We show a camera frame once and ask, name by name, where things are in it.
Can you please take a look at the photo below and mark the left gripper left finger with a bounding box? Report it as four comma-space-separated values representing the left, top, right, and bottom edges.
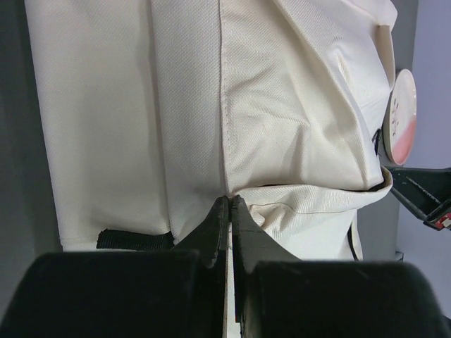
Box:
173, 196, 229, 270

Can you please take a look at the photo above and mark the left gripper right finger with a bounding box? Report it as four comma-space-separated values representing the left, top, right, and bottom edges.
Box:
230, 195, 304, 275

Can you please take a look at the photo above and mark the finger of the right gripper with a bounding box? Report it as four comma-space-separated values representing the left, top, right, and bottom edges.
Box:
388, 167, 451, 231

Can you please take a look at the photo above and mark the cream canvas backpack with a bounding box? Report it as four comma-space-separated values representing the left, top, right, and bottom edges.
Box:
25, 1, 397, 260

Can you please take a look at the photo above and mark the cream and pink plate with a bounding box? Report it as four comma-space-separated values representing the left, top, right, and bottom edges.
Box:
383, 69, 417, 165

